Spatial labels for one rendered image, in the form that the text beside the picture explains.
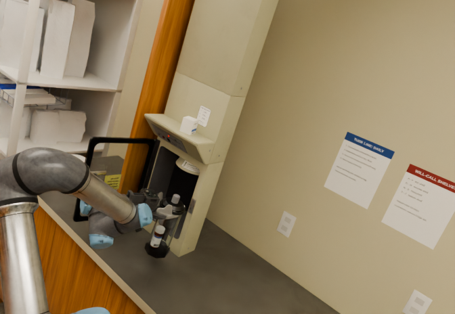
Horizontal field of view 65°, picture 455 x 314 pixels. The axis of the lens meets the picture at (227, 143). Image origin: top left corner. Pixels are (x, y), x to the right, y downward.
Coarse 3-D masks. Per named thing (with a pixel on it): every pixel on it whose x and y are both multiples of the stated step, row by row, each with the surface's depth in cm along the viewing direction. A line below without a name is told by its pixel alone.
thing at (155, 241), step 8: (160, 200) 145; (184, 208) 146; (160, 224) 143; (168, 224) 143; (176, 224) 145; (152, 232) 146; (160, 232) 144; (168, 232) 144; (152, 240) 146; (160, 240) 145; (168, 240) 146; (152, 248) 146; (160, 248) 146; (168, 248) 149
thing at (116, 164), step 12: (108, 144) 150; (120, 144) 153; (132, 144) 157; (144, 144) 162; (96, 156) 148; (108, 156) 152; (120, 156) 156; (132, 156) 160; (144, 156) 164; (96, 168) 150; (108, 168) 154; (120, 168) 158; (132, 168) 163; (108, 180) 157; (120, 180) 161; (132, 180) 166; (120, 192) 164; (84, 216) 157
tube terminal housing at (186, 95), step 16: (176, 80) 158; (192, 80) 152; (176, 96) 158; (192, 96) 153; (208, 96) 148; (224, 96) 143; (176, 112) 159; (192, 112) 153; (224, 112) 143; (240, 112) 152; (208, 128) 149; (224, 128) 147; (160, 144) 165; (224, 144) 153; (192, 160) 155; (224, 160) 158; (208, 176) 153; (208, 192) 159; (208, 208) 165; (192, 224) 160; (176, 240) 163; (192, 240) 166
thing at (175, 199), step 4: (176, 196) 143; (164, 200) 144; (168, 200) 144; (172, 200) 144; (176, 200) 143; (180, 200) 148; (164, 204) 142; (172, 204) 142; (176, 204) 143; (180, 204) 145; (176, 208) 142; (180, 208) 143
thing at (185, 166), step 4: (180, 160) 163; (184, 160) 161; (180, 164) 161; (184, 164) 160; (188, 164) 160; (192, 164) 159; (180, 168) 161; (184, 168) 160; (188, 168) 159; (192, 168) 159; (196, 168) 159; (188, 172) 159; (192, 172) 159; (196, 172) 159
